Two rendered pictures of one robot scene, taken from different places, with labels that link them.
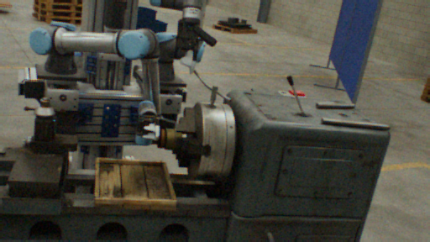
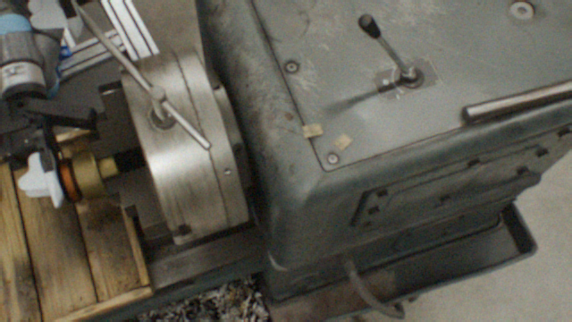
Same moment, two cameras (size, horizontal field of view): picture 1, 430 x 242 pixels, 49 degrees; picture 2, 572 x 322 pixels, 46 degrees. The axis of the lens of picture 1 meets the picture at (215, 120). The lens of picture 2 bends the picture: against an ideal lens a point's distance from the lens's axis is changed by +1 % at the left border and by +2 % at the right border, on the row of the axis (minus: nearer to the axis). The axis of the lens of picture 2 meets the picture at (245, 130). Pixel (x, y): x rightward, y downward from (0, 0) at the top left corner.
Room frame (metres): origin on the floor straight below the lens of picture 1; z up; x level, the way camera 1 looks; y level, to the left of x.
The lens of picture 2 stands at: (1.33, -0.09, 2.10)
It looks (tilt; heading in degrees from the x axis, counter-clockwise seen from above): 66 degrees down; 359
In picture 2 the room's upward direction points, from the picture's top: 3 degrees counter-clockwise
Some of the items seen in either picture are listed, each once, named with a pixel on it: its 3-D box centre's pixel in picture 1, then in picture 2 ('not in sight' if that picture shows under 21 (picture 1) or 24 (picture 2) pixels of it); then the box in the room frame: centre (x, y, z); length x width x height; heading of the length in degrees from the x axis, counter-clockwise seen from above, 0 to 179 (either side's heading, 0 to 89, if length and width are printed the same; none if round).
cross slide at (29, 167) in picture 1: (39, 161); not in sight; (1.61, 0.63, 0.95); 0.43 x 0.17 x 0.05; 16
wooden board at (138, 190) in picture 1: (133, 181); (52, 230); (1.69, 0.28, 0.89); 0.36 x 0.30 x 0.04; 16
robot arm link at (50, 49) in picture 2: (145, 131); (34, 69); (1.98, 0.30, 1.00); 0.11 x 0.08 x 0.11; 171
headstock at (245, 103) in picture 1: (295, 150); (390, 72); (1.89, -0.36, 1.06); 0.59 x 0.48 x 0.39; 106
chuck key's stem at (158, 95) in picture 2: (212, 99); (162, 107); (1.74, 0.02, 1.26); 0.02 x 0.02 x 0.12; 41
